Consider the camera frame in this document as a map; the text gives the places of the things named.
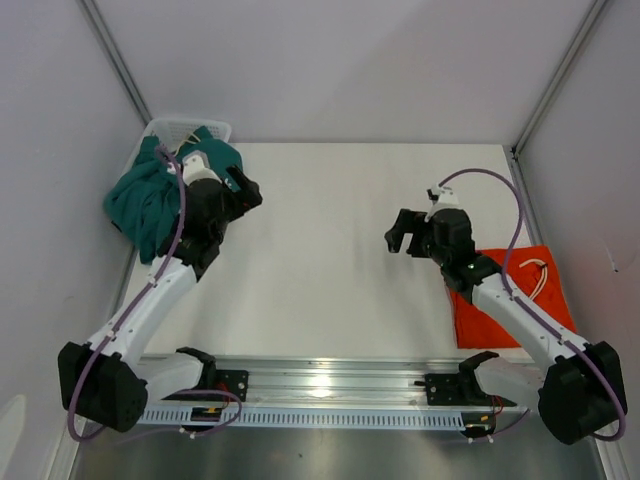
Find teal green shorts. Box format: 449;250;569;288
103;126;243;265

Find orange shorts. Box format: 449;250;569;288
449;246;576;350

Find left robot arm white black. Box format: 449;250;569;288
58;153;262;432

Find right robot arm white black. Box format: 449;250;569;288
384;208;628;445

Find white plastic laundry basket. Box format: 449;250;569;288
125;117;232;168

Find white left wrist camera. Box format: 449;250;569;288
182;150;221;186

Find right side table rail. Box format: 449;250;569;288
503;146;546;245

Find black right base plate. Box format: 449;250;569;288
413;351;515;407

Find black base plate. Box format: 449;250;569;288
165;370;250;402
413;351;515;407

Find aluminium mounting rail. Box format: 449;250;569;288
216;356;461;410

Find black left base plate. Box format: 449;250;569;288
165;370;250;402

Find slotted grey cable duct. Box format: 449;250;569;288
138;405;465;431

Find left corner aluminium post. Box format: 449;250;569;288
76;0;153;125

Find corner aluminium post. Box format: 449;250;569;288
510;0;613;159
76;0;153;125

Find right corner aluminium post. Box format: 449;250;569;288
510;0;613;159

